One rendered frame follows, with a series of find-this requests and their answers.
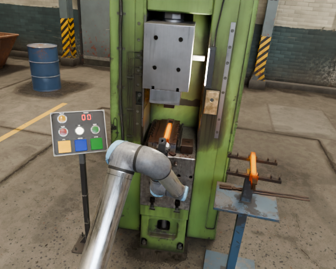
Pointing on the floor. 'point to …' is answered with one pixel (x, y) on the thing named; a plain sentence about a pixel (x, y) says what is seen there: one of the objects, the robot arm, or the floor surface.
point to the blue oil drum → (44, 66)
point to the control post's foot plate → (79, 244)
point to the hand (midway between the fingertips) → (165, 141)
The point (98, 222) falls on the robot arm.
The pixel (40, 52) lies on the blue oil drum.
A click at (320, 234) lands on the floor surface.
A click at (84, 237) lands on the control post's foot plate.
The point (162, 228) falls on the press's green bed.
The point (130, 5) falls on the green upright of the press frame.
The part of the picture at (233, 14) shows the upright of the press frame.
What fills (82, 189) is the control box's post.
